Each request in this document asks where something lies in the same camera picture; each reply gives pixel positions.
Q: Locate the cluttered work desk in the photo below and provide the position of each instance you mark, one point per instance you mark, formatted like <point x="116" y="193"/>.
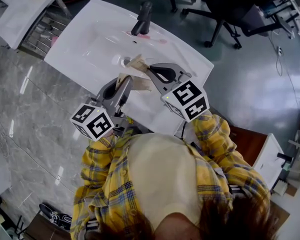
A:
<point x="297" y="6"/>

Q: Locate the pink toothbrush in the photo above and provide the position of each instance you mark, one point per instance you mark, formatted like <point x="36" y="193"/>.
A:
<point x="150" y="37"/>

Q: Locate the white ceramic sink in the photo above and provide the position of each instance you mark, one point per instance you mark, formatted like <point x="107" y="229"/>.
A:
<point x="90" y="46"/>

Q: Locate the white power strip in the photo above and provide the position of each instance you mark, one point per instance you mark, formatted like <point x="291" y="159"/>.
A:
<point x="279" y="51"/>

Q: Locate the white basin with black faucet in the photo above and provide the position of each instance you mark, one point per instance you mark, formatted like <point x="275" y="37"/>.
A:
<point x="267" y="159"/>

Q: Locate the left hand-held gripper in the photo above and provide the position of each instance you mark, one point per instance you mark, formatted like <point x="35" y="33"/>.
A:
<point x="97" y="124"/>

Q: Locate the brown wooden cabinet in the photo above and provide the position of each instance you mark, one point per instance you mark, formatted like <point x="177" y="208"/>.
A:
<point x="247" y="144"/>

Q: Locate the person's torso in cream shirt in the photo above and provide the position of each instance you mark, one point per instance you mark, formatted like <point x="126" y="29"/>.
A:
<point x="162" y="176"/>

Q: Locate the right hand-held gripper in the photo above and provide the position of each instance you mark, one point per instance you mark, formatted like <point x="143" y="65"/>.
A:
<point x="187" y="99"/>

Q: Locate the white basin on metal rack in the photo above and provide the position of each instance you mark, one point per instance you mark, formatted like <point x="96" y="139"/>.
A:
<point x="22" y="11"/>

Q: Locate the person's black patterned shoe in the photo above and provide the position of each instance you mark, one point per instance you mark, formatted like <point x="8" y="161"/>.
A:
<point x="55" y="215"/>

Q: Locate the person's right forearm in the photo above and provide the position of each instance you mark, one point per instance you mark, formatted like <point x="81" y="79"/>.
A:
<point x="212" y="136"/>

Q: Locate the person's left forearm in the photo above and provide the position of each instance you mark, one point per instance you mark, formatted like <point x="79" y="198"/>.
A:
<point x="100" y="159"/>

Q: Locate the small white box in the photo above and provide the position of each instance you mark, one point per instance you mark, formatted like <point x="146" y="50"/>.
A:
<point x="280" y="187"/>

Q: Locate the metal sink drain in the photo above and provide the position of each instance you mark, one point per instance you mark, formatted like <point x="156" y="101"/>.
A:
<point x="127" y="61"/>

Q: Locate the black sink faucet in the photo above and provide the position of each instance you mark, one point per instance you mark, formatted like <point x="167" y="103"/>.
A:
<point x="143" y="19"/>

